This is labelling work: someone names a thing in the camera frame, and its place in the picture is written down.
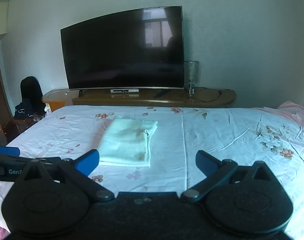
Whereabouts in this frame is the white knit sweater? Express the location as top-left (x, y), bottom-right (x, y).
top-left (98, 116), bottom-right (159, 168)

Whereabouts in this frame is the wooden chair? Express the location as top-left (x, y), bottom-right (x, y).
top-left (11, 117), bottom-right (36, 137)

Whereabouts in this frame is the black cable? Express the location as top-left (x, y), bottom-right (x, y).
top-left (191, 87), bottom-right (224, 103)

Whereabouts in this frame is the wooden television stand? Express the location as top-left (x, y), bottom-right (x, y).
top-left (41, 88), bottom-right (236, 108)

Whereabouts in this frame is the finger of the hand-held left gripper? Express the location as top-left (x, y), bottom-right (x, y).
top-left (0, 146), bottom-right (63, 167)

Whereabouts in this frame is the black curved television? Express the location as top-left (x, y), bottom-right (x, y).
top-left (60, 5), bottom-right (185, 91)

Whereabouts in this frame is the pink blanket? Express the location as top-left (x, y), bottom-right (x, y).
top-left (254, 100), bottom-right (304, 126)

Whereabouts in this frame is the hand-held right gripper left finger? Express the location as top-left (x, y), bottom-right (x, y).
top-left (15, 149), bottom-right (115, 203)

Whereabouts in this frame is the glass table lamp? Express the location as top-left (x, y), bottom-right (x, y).
top-left (184, 60), bottom-right (200, 98)

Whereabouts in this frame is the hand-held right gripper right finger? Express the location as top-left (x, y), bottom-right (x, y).
top-left (181, 150), bottom-right (284, 203)

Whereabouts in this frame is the silver set-top box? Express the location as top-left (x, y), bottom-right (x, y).
top-left (110, 88), bottom-right (139, 94)

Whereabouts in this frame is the floral bed sheet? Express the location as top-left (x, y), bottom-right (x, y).
top-left (0, 104), bottom-right (304, 240)

